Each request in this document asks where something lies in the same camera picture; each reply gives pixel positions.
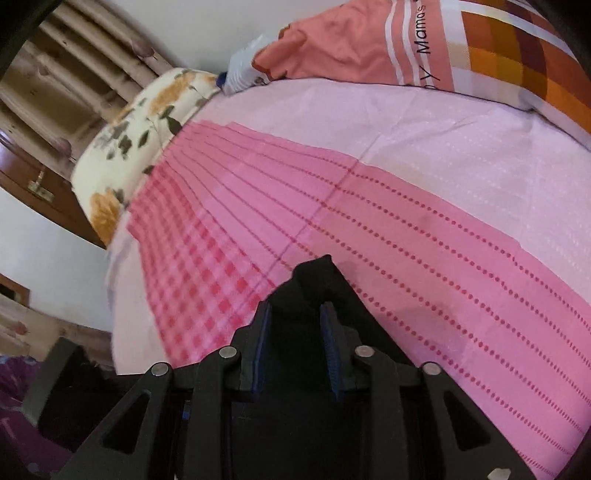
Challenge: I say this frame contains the black denim pants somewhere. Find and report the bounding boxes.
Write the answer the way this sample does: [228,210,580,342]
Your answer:
[175,255,421,480]

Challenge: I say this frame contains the salmon checked quilt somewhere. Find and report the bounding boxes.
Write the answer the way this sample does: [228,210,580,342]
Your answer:
[222,0,591,151]

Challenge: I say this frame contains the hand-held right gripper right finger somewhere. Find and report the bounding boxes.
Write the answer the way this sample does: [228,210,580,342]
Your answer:
[318,301,539,480]

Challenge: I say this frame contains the pink patterned bed sheet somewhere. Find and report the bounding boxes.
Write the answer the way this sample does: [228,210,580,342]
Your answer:
[104,80,591,480]

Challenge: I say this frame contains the purple printed clothing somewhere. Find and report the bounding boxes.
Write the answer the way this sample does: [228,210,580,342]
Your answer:
[0,353,77,480]

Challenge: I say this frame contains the brown wooden door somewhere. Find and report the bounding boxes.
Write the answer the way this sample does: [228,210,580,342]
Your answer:
[0,106,106,250]

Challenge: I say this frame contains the cream floral pillow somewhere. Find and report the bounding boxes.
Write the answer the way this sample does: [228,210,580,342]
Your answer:
[71,67,221,247]

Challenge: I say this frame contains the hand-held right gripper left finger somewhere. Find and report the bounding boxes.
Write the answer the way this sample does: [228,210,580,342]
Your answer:
[53,300,273,480]

